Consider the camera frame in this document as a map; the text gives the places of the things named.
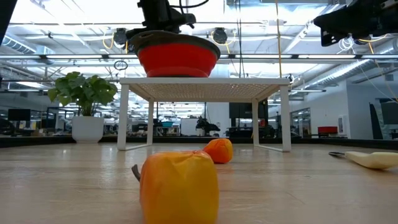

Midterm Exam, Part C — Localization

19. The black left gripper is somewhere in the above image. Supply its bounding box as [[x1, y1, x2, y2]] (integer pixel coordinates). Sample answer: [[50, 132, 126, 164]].
[[126, 0, 197, 39]]

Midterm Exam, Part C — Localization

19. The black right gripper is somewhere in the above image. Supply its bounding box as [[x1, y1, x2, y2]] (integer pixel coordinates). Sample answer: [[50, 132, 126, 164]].
[[313, 0, 398, 47]]

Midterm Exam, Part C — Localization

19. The red collapsible bowl grey rim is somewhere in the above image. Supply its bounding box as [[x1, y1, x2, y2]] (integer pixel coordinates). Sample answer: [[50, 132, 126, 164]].
[[129, 30, 221, 78]]

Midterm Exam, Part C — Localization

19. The small red orange toy pepper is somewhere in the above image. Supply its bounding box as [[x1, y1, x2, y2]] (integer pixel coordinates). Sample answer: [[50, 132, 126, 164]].
[[202, 138, 234, 165]]

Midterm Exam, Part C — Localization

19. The small yellow orange toy pepper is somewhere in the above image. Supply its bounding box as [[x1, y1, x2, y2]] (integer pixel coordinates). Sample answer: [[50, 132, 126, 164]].
[[131, 150, 220, 224]]

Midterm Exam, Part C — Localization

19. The white perforated metal shelf riser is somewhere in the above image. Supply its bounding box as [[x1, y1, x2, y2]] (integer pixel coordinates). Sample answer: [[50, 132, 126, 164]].
[[117, 77, 292, 152]]

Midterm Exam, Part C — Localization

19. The green potted plant white pot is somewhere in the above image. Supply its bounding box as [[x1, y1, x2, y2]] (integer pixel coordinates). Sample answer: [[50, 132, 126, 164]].
[[47, 71, 118, 144]]

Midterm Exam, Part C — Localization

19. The red background box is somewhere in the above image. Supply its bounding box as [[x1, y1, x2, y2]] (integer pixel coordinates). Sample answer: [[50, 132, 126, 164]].
[[317, 126, 338, 135]]

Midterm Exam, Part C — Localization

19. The white background board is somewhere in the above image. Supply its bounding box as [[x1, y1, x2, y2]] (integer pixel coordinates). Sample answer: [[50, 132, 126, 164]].
[[180, 118, 200, 137]]

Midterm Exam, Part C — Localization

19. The black background monitor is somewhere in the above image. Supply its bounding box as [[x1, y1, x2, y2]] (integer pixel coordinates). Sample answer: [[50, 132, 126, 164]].
[[7, 108, 32, 121], [229, 101, 253, 119]]

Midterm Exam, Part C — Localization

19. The grey ceiling duct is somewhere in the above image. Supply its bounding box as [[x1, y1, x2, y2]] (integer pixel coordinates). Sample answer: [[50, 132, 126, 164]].
[[0, 32, 38, 55], [310, 58, 398, 91]]

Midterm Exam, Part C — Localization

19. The yellow cable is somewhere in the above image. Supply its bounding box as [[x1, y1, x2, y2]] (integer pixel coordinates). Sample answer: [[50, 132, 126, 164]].
[[275, 0, 282, 78]]

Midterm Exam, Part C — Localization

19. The black hanging cable loop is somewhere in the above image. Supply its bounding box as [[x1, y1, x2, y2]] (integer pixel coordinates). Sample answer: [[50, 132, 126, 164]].
[[113, 60, 129, 72]]

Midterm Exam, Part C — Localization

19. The knife with cream handle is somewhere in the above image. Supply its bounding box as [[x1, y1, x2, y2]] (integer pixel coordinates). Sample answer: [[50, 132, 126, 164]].
[[328, 151, 398, 170]]

